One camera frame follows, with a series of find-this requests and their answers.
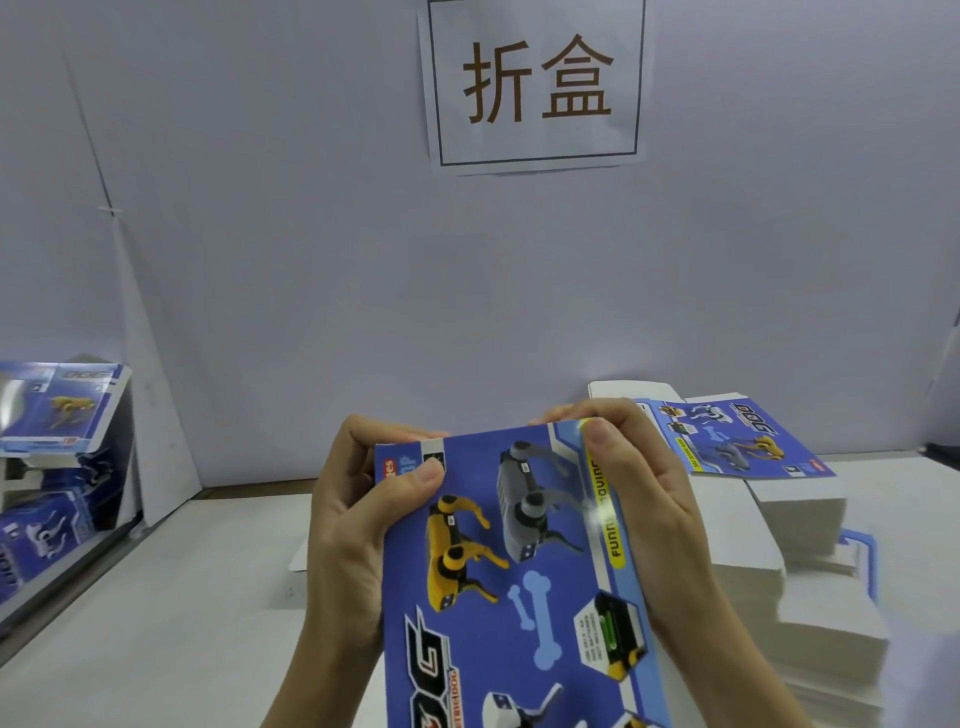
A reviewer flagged blue dog-print cardboard box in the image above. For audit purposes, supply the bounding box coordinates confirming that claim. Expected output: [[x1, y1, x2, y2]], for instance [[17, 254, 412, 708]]
[[372, 420, 672, 728]]

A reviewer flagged person's right hand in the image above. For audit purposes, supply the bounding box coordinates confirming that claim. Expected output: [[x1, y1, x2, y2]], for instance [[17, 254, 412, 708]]
[[543, 397, 717, 635]]

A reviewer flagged white paper wall sign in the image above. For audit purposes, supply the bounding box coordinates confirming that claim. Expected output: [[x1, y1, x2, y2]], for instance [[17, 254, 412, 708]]
[[420, 0, 656, 174]]

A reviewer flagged person's right forearm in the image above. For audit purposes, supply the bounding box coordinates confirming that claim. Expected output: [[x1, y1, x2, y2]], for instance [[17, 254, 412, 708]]
[[660, 597, 815, 728]]

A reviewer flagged person's left forearm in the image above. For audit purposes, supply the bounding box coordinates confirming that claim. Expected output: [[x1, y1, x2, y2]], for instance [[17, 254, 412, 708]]
[[262, 637, 384, 728]]

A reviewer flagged person's left hand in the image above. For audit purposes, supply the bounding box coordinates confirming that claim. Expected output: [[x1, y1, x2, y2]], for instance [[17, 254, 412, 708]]
[[304, 415, 449, 657]]

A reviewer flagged pile of blue boxes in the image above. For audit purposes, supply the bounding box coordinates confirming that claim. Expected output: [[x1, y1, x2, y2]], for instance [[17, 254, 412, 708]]
[[0, 360, 140, 605]]

